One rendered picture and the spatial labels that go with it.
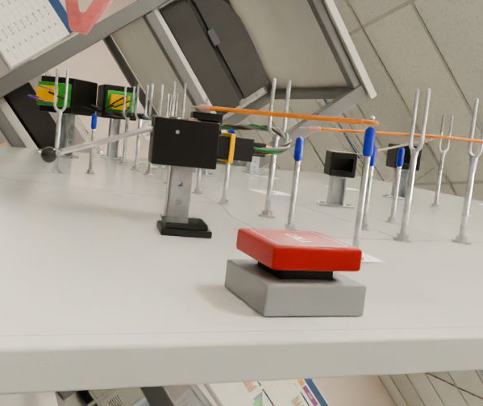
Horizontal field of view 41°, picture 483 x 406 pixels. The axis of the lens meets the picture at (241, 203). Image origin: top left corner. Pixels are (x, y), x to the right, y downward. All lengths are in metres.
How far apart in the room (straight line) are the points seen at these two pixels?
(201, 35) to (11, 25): 6.72
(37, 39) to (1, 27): 0.41
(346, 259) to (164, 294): 0.09
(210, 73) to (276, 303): 1.35
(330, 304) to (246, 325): 0.05
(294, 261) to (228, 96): 1.35
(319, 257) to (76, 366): 0.13
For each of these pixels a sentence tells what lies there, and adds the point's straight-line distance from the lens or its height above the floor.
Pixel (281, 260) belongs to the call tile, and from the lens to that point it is 0.31.
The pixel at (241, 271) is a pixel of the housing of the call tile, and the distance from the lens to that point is 0.34.
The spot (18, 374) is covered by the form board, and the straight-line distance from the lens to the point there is 0.26.
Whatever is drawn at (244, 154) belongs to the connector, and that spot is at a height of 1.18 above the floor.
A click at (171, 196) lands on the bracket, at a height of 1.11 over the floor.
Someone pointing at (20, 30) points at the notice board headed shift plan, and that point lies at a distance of 8.26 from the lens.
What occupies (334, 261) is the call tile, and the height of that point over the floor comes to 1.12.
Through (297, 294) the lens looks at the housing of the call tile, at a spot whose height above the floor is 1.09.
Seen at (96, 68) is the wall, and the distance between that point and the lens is 8.21.
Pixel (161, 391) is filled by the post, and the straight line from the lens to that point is 1.23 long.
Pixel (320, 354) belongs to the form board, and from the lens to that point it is 0.29.
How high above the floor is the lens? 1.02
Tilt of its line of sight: 13 degrees up
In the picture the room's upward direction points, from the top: 56 degrees clockwise
